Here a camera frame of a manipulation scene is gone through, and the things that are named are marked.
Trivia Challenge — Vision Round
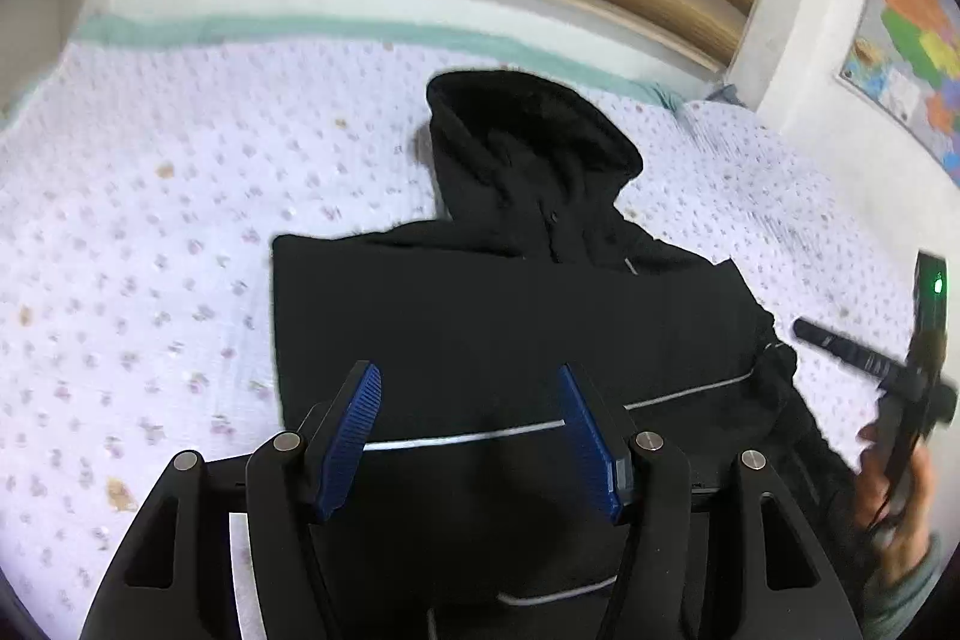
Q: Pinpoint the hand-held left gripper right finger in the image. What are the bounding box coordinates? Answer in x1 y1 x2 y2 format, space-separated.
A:
556 362 865 640

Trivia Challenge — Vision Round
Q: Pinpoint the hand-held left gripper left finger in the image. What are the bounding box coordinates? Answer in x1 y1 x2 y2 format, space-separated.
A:
79 360 383 640

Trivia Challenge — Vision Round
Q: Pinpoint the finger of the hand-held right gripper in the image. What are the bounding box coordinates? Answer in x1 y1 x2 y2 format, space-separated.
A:
793 318 920 395

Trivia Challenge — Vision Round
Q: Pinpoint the black hooded jacket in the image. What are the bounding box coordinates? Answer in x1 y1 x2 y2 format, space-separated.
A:
270 70 880 640

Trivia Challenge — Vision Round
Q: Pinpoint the person's right forearm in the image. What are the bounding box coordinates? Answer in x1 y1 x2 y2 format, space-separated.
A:
861 531 947 640

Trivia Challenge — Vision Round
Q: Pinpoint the person's right hand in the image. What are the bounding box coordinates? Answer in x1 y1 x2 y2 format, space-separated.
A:
855 422 938 585

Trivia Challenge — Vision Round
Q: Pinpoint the floral white bed blanket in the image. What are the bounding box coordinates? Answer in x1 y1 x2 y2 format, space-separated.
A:
0 34 938 640

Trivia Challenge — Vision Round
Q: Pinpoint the teal bed sheet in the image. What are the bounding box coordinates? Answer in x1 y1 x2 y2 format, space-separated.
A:
75 12 687 112

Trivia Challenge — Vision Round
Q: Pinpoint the colourful wall map poster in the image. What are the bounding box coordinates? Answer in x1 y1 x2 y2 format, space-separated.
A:
836 0 960 189

